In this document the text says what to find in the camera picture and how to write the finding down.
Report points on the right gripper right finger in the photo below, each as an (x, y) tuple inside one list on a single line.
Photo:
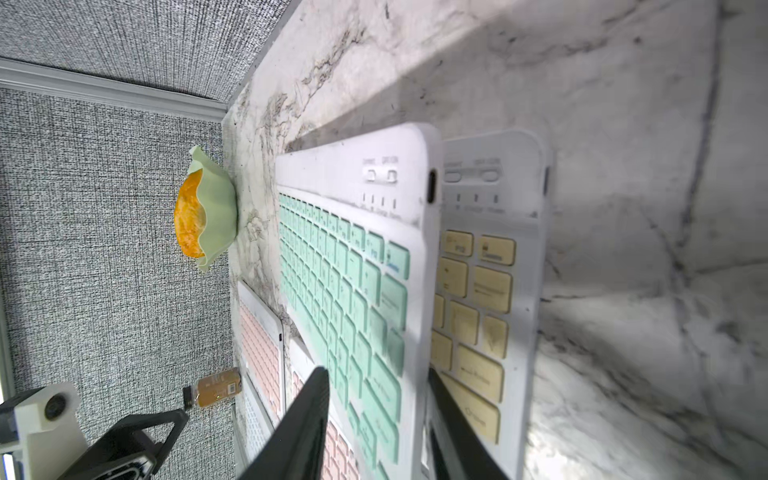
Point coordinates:
[(453, 449)]

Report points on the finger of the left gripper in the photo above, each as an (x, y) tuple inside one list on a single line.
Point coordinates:
[(126, 451)]

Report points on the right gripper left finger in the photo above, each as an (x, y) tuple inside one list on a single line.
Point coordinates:
[(296, 448)]

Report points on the pink keyboard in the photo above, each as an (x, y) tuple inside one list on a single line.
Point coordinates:
[(340, 461), (260, 337)]

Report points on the yellow keyboard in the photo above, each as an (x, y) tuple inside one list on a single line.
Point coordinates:
[(489, 283)]

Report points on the green keyboard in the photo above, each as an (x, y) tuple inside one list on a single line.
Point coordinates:
[(359, 221)]

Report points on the white keyboard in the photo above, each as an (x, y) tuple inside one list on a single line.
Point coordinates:
[(253, 427)]

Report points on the glass jar black lid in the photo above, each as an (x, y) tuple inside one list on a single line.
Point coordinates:
[(212, 389)]

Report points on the orange croissant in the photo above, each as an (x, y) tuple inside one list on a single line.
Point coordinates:
[(189, 217)]

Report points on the green leaf-shaped plate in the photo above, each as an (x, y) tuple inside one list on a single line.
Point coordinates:
[(217, 197)]

